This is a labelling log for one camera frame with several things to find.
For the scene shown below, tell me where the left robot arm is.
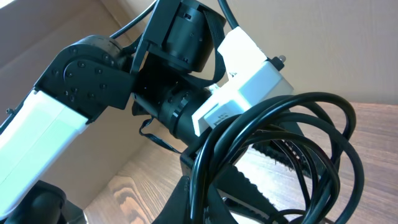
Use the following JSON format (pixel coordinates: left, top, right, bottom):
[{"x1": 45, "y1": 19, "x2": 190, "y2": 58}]
[{"x1": 1, "y1": 1, "x2": 293, "y2": 223}]

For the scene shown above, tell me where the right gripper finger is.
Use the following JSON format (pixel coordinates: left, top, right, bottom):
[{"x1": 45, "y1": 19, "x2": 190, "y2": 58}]
[{"x1": 152, "y1": 175, "x2": 238, "y2": 224}]

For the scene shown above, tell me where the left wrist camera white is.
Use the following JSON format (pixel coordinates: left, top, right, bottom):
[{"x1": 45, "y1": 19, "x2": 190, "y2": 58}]
[{"x1": 192, "y1": 27, "x2": 294, "y2": 136}]

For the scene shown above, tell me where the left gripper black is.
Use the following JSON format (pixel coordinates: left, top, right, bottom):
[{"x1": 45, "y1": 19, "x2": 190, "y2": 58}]
[{"x1": 190, "y1": 138, "x2": 310, "y2": 199}]

